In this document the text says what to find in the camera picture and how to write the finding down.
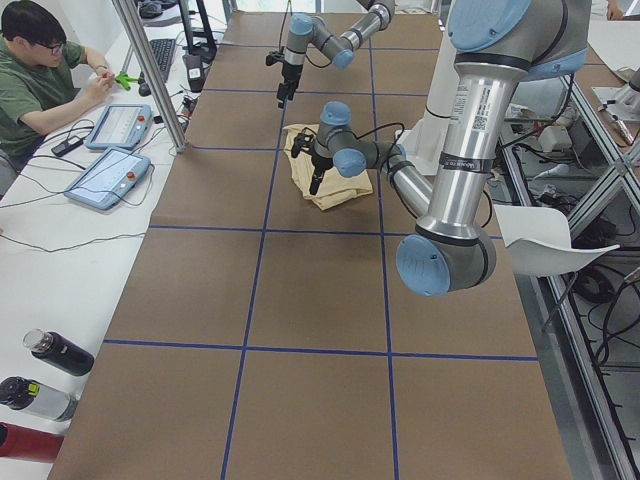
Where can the near blue teach pendant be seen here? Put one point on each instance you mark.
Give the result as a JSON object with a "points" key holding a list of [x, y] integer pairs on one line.
{"points": [[108, 179]]}

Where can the far blue teach pendant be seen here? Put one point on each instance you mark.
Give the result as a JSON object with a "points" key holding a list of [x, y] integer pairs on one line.
{"points": [[120, 125]]}

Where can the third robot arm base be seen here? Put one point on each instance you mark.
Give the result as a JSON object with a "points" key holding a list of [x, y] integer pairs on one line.
{"points": [[623, 101]]}

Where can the red bottle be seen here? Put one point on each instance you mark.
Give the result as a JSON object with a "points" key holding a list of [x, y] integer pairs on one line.
{"points": [[22, 443]]}

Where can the blue teach pendant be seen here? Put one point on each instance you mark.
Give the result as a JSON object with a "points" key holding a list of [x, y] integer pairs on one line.
{"points": [[108, 179], [120, 125]]}

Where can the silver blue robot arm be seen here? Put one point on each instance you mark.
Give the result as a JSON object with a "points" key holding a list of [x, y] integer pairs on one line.
{"points": [[305, 30], [498, 44]]}

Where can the aluminium frame post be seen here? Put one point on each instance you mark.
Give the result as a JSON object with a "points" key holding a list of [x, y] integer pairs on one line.
{"points": [[140, 44]]}

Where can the beige long-sleeve printed shirt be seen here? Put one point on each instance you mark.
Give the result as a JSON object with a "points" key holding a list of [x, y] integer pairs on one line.
{"points": [[334, 189]]}

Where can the grey bottle green latch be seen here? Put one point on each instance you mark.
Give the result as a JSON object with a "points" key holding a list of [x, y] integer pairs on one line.
{"points": [[38, 399]]}

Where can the black steel-cap bottle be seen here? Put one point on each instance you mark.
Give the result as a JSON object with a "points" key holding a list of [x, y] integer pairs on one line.
{"points": [[57, 351]]}

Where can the black keyboard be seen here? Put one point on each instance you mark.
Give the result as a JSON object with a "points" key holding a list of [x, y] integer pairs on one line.
{"points": [[163, 51]]}

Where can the person in green shirt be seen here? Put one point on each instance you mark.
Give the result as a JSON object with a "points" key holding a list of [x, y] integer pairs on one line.
{"points": [[47, 81]]}

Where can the white plastic chair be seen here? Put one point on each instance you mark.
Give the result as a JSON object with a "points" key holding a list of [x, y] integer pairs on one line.
{"points": [[538, 241]]}

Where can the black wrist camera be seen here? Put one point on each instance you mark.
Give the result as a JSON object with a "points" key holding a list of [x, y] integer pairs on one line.
{"points": [[274, 57], [303, 142]]}

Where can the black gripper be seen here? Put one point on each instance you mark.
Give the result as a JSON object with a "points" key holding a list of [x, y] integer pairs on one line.
{"points": [[287, 76], [318, 162]]}

